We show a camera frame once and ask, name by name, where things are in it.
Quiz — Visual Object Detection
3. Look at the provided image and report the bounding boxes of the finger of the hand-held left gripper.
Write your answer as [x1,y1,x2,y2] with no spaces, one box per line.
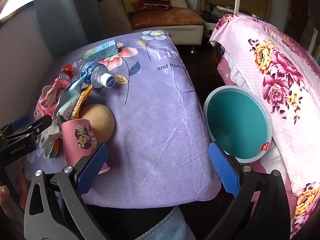
[5,116,53,143]
[0,115,32,140]

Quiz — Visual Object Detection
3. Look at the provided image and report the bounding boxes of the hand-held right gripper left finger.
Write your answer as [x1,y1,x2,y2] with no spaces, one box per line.
[24,144,110,240]

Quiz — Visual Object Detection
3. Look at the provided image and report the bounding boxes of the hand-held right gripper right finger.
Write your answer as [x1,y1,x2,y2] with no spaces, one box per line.
[204,142,292,240]

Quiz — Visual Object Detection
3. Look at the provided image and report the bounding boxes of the pink paper cup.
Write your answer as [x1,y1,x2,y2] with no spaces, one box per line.
[61,119,110,175]

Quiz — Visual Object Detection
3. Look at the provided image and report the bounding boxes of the teal plastic bin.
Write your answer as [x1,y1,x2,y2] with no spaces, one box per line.
[203,85,273,165]

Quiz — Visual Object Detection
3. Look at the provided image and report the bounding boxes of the red wafer snack packet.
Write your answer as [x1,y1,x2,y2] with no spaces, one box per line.
[59,64,74,80]

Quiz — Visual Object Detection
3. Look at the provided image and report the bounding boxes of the clear plastic water bottle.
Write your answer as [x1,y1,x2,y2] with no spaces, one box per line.
[72,58,116,89]

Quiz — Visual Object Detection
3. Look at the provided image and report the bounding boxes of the green white milk carton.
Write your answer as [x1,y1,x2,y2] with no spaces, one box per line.
[83,39,123,62]

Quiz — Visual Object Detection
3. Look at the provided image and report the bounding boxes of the person's left hand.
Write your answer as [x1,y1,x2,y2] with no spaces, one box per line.
[0,165,28,213]

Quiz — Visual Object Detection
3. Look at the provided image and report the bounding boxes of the pink snack packet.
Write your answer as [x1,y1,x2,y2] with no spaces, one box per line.
[34,76,73,120]

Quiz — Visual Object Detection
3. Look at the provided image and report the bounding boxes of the light blue cloth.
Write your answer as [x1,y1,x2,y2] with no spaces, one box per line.
[135,206,197,240]

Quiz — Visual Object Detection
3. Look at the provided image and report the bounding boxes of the purple floral blanket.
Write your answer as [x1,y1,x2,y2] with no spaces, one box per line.
[21,30,222,209]

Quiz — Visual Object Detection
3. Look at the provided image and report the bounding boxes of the pink floral blanket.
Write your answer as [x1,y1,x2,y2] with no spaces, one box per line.
[209,14,320,235]

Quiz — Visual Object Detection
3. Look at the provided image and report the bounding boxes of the grey curtain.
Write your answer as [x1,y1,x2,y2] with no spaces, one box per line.
[30,0,105,58]

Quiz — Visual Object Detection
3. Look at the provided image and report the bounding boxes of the window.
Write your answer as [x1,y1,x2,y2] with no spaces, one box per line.
[0,0,34,22]

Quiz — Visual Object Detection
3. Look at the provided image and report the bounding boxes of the beige sofa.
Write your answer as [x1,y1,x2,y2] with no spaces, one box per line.
[95,0,205,46]

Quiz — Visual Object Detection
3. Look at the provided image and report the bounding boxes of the dark low table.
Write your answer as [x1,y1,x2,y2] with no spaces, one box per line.
[200,4,265,38]

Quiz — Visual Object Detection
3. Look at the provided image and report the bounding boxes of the orange seat cushion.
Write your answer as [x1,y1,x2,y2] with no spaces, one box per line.
[130,7,205,30]

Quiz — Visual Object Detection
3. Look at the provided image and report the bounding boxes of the dark wooden cabinet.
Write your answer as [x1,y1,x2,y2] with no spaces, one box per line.
[284,0,320,63]

